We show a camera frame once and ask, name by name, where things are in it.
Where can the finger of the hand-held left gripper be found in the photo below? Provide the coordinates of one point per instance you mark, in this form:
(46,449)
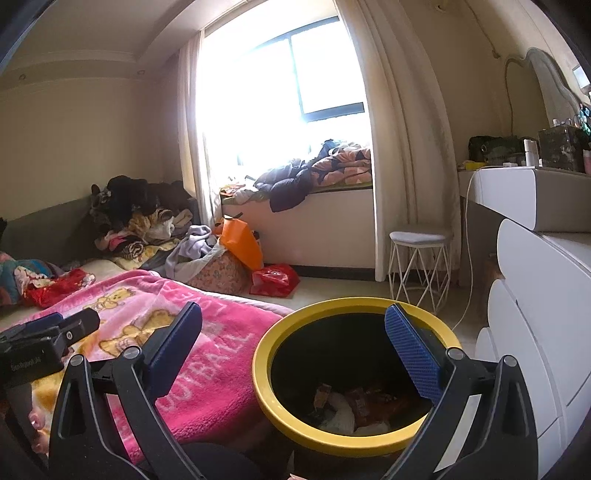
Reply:
(37,324)
(81,325)

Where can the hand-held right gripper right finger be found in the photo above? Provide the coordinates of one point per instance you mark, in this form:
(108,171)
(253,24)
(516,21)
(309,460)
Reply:
(413,355)

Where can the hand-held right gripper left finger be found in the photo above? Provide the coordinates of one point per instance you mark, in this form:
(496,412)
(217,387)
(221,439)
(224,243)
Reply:
(178,341)

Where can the heap of discarded wrappers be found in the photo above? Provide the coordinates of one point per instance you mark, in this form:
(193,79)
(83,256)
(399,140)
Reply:
(351,410)

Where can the yellow-rimmed black trash bin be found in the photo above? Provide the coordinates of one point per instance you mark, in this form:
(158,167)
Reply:
(272,415)

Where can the person's left hand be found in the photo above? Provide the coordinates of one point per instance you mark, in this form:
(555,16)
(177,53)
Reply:
(37,420)

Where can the red cloth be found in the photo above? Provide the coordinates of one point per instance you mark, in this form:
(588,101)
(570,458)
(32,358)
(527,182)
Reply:
(60,286)

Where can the pink printed blanket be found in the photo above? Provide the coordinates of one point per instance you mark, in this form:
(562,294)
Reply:
(221,350)

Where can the colourful printed blanket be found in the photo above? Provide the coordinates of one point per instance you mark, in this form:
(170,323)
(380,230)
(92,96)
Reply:
(23,277)

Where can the floral storage box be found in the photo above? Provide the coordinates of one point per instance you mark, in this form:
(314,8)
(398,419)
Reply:
(217,274)

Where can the grey headboard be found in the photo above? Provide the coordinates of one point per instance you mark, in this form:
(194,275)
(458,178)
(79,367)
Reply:
(46,230)

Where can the pale purple garment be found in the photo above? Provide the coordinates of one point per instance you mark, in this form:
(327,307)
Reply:
(194,244)

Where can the orange bag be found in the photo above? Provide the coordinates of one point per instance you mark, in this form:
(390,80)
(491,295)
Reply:
(240,244)

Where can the red plastic bag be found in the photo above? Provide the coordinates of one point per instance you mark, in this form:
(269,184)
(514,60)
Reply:
(274,279)

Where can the pile of clothes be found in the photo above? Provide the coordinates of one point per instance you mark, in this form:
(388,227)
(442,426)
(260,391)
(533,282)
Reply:
(134,203)

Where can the white drawer cabinet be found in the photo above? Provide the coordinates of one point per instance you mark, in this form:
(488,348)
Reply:
(545,300)

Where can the white window seat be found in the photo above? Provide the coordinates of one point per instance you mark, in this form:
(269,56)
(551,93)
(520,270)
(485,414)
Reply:
(323,230)

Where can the small colourful cloth heap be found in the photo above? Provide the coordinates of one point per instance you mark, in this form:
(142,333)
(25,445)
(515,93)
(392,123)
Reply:
(238,194)

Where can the dark jacket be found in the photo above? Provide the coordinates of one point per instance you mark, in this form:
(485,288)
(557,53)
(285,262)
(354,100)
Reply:
(286,184)

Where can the white vanity table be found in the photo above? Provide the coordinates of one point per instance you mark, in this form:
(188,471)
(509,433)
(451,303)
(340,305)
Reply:
(517,194)

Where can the yellow item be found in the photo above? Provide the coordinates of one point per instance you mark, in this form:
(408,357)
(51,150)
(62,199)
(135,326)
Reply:
(473,165)

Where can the orange patterned quilt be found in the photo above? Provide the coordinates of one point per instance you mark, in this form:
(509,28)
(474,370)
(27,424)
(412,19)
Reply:
(346,164)

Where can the narrow cream curtain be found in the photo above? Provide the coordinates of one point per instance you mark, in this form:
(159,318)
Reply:
(194,138)

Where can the wide cream curtain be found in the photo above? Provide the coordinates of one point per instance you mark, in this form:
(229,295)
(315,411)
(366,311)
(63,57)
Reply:
(406,138)

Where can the dark green bag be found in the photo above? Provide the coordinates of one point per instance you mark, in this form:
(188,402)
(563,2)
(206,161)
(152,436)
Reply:
(496,148)

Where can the white bottle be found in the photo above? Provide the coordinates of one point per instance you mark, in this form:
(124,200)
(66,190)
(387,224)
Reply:
(531,152)

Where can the dark patterned box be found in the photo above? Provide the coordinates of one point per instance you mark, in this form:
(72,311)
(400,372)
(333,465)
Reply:
(563,150)

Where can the window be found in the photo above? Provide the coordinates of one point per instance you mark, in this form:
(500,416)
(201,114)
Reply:
(323,78)

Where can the grey framed mirror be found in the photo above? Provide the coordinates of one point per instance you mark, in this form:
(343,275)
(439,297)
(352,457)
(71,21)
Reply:
(549,87)

